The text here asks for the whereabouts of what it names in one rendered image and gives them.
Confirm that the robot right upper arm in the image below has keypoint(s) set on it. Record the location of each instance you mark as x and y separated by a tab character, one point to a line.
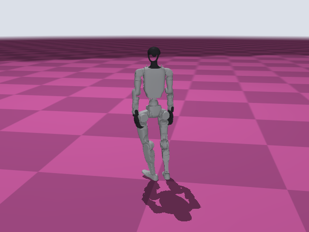
169	81

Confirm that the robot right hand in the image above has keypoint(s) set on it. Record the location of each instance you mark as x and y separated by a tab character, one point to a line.
170	119

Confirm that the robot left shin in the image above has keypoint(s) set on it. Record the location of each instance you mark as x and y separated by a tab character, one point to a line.
149	157

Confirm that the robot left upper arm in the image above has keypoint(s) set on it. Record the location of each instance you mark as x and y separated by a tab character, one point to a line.
137	80

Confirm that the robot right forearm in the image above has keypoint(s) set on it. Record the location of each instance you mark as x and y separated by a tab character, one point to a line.
170	101

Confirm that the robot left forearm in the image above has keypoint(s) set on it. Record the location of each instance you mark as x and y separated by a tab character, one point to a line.
135	102

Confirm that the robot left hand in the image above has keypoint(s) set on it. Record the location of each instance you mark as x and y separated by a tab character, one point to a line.
136	120

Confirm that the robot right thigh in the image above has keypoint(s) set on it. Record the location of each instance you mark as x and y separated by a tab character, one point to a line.
163	126

